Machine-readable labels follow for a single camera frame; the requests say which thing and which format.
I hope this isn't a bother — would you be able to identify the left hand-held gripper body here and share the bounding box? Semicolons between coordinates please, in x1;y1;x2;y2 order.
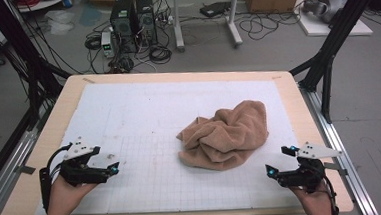
58;136;112;188

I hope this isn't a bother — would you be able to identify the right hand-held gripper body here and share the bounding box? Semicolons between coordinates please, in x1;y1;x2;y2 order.
275;139;346;195

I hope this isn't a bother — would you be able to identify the brown towel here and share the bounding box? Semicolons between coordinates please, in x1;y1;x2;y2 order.
173;98;272;174

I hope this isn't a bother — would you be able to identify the person's right hand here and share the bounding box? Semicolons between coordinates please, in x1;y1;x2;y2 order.
289;182;333;215

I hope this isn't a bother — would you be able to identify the person's left hand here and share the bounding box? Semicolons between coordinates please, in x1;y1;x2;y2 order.
44;172;100;215

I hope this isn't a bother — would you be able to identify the grey tape piece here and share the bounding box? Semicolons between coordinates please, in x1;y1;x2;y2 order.
14;164;37;176
323;160;349;177

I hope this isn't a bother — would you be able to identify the white grid mat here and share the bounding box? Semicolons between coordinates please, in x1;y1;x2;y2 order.
26;69;322;215

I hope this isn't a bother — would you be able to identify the white power supply unit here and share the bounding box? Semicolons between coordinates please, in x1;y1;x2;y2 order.
100;30;116;59

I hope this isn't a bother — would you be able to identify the white floor board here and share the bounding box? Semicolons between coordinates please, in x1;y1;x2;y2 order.
293;0;374;41

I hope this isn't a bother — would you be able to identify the large black computer tower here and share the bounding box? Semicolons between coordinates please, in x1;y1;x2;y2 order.
108;0;140;55

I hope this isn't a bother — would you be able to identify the slim black computer tower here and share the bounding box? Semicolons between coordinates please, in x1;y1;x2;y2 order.
135;0;160;47

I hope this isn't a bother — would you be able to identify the grey rounded device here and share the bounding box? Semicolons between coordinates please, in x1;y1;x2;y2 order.
301;0;354;25

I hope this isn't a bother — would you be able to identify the round white table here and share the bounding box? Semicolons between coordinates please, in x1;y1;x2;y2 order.
14;0;72;14

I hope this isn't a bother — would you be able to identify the black flat device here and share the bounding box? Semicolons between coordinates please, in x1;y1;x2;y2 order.
198;0;234;20

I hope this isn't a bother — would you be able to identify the aluminium rail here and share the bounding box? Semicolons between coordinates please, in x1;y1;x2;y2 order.
0;127;47;215
297;78;380;215

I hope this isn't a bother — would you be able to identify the coiled black cable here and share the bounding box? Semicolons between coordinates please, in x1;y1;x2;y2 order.
147;45;174;66

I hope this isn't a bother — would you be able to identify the loose black floor cable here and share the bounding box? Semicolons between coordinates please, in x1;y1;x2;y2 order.
237;10;302;42

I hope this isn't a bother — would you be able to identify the black metal frame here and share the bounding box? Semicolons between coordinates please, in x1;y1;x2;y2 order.
284;0;381;126
0;0;76;134

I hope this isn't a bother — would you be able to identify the white desk frame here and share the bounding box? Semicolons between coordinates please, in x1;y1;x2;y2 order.
171;0;245;53

